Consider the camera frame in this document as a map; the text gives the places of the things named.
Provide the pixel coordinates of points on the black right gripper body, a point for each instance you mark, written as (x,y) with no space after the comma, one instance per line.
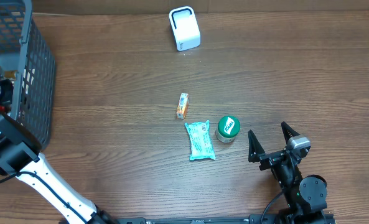
(286,173)

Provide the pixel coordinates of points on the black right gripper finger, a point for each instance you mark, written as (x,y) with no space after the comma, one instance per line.
(288,132)
(256,151)

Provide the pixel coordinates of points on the green lid jar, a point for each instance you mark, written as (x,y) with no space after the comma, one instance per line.
(227,129)

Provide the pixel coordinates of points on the teal snack packet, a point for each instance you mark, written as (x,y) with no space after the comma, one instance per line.
(200,141)

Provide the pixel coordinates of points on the orange small box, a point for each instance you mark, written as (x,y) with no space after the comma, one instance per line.
(183,105)

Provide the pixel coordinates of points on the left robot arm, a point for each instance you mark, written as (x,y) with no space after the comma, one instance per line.
(21,158)

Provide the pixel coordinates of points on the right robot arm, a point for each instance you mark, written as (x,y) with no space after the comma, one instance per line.
(305,196)

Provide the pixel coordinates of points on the white barcode scanner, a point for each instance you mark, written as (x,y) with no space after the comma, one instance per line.
(185,28)

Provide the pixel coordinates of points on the grey plastic mesh basket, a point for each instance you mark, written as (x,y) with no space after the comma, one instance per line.
(25,51)

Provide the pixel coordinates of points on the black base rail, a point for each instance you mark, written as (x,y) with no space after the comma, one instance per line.
(252,219)

